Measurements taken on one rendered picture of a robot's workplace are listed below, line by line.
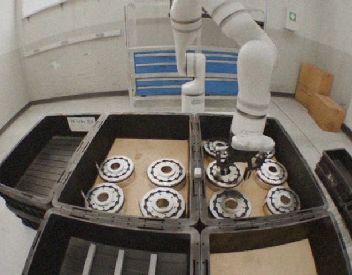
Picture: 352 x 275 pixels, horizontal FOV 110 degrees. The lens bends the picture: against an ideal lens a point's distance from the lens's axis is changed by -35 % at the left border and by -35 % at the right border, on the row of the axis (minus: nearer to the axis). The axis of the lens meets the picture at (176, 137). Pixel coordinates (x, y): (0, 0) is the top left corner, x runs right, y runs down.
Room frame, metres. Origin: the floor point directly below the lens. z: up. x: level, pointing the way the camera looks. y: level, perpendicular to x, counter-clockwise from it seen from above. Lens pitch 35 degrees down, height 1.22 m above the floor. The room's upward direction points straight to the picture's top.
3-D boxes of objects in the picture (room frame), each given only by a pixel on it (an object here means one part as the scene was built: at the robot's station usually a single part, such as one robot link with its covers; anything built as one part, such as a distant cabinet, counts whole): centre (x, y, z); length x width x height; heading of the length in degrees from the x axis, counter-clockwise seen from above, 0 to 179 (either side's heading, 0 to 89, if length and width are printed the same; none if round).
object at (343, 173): (0.55, -1.13, 0.37); 0.40 x 0.30 x 0.45; 2
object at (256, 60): (0.34, -0.16, 1.12); 0.09 x 0.07 x 0.15; 141
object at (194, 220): (0.36, 0.10, 0.92); 0.40 x 0.30 x 0.02; 177
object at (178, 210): (0.25, 0.03, 0.86); 0.10 x 0.10 x 0.01
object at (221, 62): (2.26, -0.66, 0.60); 0.72 x 0.03 x 0.56; 92
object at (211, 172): (0.35, -0.13, 0.86); 0.10 x 0.10 x 0.01
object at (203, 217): (0.35, -0.20, 0.92); 0.40 x 0.30 x 0.02; 177
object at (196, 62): (0.71, -0.07, 1.01); 0.09 x 0.09 x 0.17; 82
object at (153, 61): (2.22, 0.14, 0.60); 0.72 x 0.03 x 0.56; 92
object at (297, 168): (0.35, -0.20, 0.87); 0.40 x 0.30 x 0.11; 177
